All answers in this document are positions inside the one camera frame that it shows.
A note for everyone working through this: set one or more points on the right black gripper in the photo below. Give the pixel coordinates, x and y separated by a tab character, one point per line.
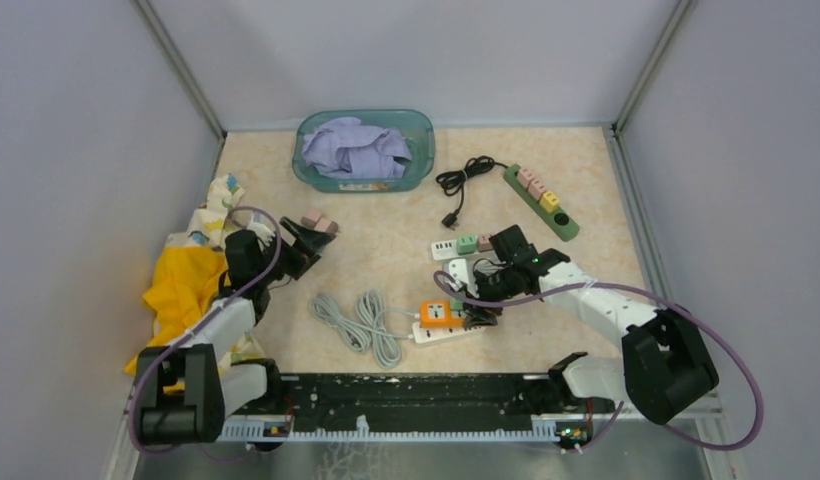
483	318

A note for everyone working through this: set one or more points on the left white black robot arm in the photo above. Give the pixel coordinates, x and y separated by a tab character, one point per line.
180	396

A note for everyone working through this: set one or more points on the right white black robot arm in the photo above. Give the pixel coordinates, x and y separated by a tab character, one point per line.
663	366

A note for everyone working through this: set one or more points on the patterned cream cloth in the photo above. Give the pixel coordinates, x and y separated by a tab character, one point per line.
211	224

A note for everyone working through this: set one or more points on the green plug on small strip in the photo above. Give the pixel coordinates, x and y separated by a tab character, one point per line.
466	245

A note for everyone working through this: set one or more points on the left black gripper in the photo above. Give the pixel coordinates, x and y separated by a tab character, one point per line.
313	241

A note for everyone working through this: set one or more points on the small white power strip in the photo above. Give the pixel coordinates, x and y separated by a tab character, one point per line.
444	250

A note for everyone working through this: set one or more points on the green power strip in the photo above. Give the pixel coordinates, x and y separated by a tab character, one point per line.
560	222

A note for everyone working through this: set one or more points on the orange power strip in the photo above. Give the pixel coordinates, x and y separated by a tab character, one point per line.
439	314

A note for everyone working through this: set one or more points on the pink plug on green strip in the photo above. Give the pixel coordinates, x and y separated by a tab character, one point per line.
525	177

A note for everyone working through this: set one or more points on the lavender crumpled cloth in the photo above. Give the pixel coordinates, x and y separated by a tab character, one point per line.
346	148

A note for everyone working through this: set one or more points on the teal plastic basin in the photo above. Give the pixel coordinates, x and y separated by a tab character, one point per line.
416	128

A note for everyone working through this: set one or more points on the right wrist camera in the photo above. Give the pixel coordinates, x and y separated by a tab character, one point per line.
463	276

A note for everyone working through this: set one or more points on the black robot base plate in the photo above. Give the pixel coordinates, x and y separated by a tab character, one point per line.
417	403

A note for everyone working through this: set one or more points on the pink plug on small strip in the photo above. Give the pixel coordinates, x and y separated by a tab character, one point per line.
484	243

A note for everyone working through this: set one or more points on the yellow plug on green strip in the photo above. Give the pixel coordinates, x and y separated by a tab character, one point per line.
549	202

